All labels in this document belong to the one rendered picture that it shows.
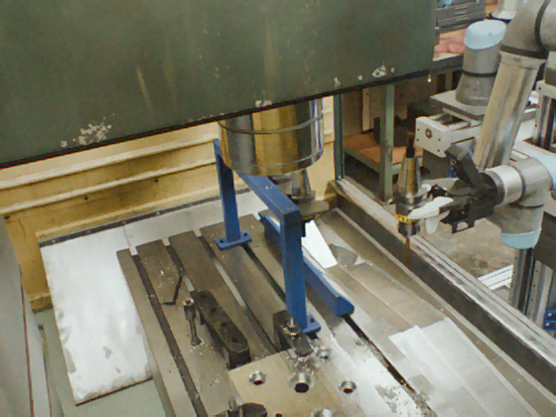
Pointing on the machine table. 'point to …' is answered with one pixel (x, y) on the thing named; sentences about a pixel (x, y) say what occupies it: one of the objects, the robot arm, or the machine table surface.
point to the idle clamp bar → (233, 352)
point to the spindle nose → (273, 140)
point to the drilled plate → (276, 396)
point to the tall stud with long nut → (192, 320)
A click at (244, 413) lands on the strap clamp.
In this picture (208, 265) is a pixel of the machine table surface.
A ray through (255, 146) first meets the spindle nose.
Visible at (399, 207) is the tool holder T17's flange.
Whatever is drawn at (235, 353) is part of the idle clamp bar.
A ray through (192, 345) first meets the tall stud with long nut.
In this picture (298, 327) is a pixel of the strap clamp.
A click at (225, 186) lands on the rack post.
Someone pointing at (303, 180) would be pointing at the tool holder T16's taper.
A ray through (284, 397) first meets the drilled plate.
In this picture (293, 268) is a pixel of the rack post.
